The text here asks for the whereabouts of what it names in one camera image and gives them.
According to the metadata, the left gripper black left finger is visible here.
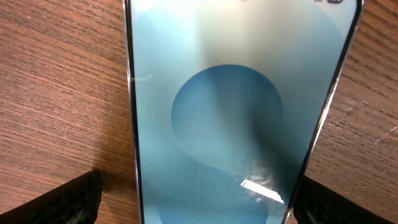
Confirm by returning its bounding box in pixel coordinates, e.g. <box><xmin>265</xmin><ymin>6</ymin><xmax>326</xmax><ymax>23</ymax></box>
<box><xmin>1</xmin><ymin>169</ymin><xmax>103</xmax><ymax>224</ymax></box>

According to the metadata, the turquoise screen Galaxy smartphone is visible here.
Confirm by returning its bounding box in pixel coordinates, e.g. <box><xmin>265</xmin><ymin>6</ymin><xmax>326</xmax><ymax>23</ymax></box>
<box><xmin>123</xmin><ymin>0</ymin><xmax>364</xmax><ymax>223</ymax></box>

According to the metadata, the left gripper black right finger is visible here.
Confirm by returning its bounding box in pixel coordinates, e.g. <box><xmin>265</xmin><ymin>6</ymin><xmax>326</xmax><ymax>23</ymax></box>
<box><xmin>293</xmin><ymin>176</ymin><xmax>392</xmax><ymax>224</ymax></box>

